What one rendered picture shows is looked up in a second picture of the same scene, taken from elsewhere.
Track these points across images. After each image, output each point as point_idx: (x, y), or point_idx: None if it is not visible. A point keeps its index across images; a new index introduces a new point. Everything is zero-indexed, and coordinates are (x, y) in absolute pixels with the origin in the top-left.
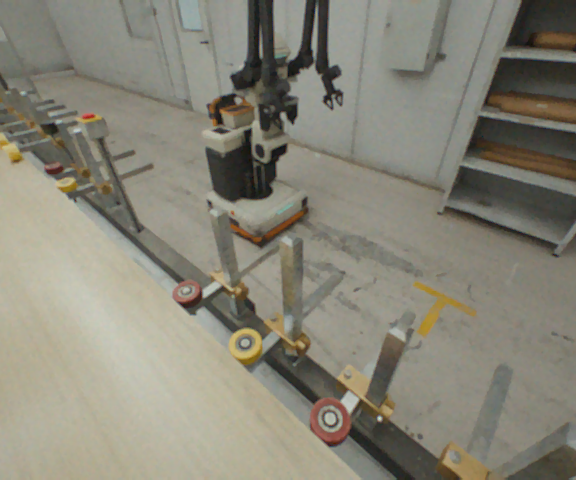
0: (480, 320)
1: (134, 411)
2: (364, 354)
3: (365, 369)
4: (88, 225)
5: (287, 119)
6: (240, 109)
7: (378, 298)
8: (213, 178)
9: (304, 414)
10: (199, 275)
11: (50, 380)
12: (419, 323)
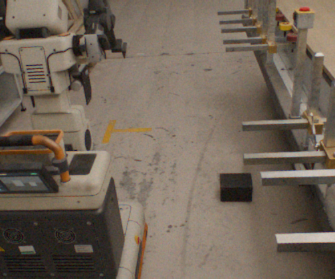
0: (117, 118)
1: (326, 24)
2: (188, 139)
3: (254, 27)
4: (330, 68)
5: (34, 105)
6: (18, 147)
7: (136, 149)
8: (114, 246)
9: None
10: (273, 80)
11: None
12: (142, 131)
